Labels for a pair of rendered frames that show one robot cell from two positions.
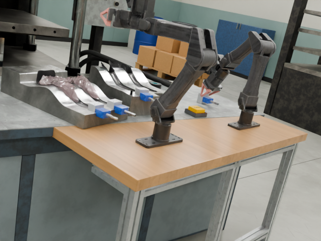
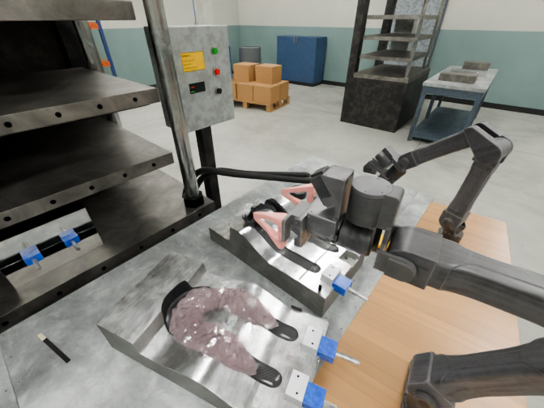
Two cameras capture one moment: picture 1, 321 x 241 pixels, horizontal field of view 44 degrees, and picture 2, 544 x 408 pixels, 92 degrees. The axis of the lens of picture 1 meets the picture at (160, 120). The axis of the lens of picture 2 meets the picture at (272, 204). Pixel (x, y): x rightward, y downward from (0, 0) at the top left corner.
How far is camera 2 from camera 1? 129 cm
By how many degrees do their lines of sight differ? 20
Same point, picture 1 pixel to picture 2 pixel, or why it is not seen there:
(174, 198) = not seen: hidden behind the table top
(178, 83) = (505, 387)
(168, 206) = not seen: hidden behind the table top
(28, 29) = (115, 179)
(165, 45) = (242, 76)
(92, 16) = (194, 120)
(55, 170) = not seen: outside the picture
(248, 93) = (461, 215)
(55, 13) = (134, 64)
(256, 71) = (479, 188)
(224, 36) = (285, 51)
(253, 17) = (305, 27)
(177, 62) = (257, 91)
